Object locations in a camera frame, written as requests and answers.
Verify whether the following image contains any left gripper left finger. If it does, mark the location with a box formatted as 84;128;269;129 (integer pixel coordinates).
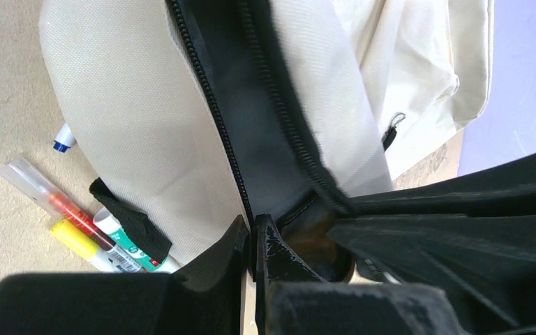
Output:
0;217;248;334

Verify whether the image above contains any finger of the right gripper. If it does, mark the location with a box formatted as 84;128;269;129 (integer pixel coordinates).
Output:
329;215;536;334
352;154;536;217

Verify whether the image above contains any yellow marker pen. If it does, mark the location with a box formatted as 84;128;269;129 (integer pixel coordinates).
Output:
50;219;120;273

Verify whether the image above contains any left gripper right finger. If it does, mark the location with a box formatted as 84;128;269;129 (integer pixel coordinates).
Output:
254;215;463;334

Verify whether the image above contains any beige canvas backpack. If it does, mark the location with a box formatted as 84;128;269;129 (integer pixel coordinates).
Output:
39;1;494;281

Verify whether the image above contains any red orange pen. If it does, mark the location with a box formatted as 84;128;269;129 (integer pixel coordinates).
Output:
0;157;145;273

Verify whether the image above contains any blue capped white marker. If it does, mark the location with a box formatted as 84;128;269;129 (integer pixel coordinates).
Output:
53;123;77;153

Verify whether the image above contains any green white glue stick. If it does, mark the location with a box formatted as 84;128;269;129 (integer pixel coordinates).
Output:
93;207;181;274

